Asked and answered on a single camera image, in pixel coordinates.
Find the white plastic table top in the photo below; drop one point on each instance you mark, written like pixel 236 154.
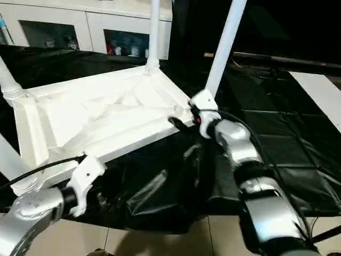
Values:
pixel 106 106

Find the white plastic table leg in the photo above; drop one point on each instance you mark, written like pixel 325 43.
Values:
pixel 16 160
pixel 8 80
pixel 154 34
pixel 226 40

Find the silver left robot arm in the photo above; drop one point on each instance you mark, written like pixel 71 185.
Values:
pixel 32 213

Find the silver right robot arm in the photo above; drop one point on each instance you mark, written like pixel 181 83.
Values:
pixel 239 144

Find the small yellow label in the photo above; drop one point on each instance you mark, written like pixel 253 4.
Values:
pixel 209 54

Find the black mat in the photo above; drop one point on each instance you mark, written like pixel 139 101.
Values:
pixel 266 146

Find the white candle cup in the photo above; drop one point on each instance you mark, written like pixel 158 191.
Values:
pixel 146 52

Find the white printed jar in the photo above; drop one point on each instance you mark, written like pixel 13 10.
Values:
pixel 134 51

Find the dark tall cabinet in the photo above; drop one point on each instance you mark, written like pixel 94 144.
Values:
pixel 194 26

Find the small white cup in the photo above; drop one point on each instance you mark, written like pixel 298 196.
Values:
pixel 118 51

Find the red bottle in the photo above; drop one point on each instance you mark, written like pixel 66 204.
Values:
pixel 110 50

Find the white flat board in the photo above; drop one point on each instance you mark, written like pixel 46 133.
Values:
pixel 319 93

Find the white sideboard cabinet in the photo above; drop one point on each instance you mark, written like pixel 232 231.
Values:
pixel 80 13

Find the small white figurine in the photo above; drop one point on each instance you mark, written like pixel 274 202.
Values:
pixel 49 42

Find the black metal stand bar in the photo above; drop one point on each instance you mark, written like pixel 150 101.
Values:
pixel 327 234

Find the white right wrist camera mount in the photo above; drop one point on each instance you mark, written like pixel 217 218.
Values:
pixel 206 104

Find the black metal rail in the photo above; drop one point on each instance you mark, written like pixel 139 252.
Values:
pixel 293 60

